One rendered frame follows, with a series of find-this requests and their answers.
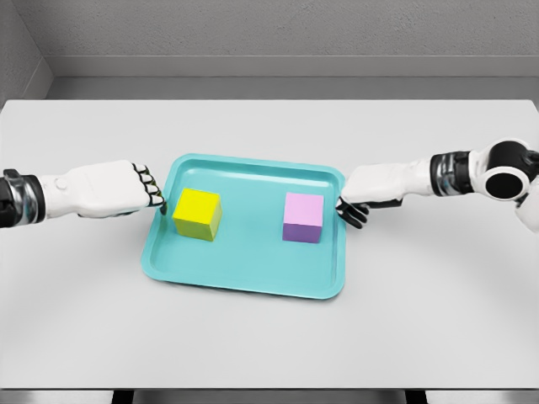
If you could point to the yellow cube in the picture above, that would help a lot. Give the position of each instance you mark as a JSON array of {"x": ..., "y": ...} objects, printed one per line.
[{"x": 198, "y": 212}]

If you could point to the pink cube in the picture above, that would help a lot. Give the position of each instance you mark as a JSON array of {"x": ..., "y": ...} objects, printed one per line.
[{"x": 303, "y": 214}]

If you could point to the teal plastic tray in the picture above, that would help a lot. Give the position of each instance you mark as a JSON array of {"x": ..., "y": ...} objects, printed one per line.
[{"x": 248, "y": 256}]

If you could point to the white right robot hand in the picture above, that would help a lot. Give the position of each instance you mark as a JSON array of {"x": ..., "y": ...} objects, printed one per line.
[{"x": 370, "y": 183}]

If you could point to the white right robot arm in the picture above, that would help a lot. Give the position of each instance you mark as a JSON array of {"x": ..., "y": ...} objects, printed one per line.
[{"x": 476, "y": 172}]

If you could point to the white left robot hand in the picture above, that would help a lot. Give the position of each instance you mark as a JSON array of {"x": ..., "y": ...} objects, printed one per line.
[{"x": 113, "y": 187}]

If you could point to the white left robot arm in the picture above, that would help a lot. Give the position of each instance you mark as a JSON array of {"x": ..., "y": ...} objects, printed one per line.
[{"x": 38, "y": 195}]

